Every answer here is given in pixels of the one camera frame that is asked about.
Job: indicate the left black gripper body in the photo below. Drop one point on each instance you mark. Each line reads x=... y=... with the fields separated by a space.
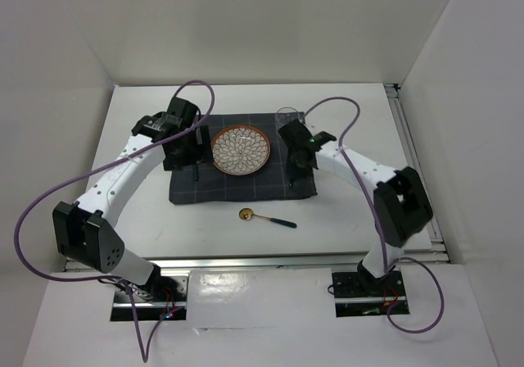
x=189 y=153

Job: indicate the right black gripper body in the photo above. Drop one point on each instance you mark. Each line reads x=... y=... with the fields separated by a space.
x=295 y=168

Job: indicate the gold fork green handle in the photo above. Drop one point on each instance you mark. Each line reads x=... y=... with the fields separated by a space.
x=195 y=172

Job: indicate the floral patterned ceramic plate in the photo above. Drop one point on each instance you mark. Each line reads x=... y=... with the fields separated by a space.
x=240 y=150

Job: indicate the dark grey checked napkin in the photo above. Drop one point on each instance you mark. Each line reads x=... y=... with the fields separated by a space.
x=268 y=184

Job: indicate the clear drinking glass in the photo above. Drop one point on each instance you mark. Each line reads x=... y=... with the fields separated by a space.
x=287 y=114

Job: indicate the gold spoon green handle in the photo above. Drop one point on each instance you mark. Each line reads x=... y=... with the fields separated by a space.
x=249 y=214

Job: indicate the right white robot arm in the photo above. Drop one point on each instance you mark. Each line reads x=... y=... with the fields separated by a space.
x=398 y=201

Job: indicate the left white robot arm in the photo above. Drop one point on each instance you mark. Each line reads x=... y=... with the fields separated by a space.
x=85 y=229

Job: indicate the aluminium front rail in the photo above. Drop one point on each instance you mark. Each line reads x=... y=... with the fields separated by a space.
x=328 y=259

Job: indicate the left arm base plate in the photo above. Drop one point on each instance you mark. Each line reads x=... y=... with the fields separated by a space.
x=168 y=303

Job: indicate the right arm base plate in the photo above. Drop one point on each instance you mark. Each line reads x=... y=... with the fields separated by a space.
x=358 y=295

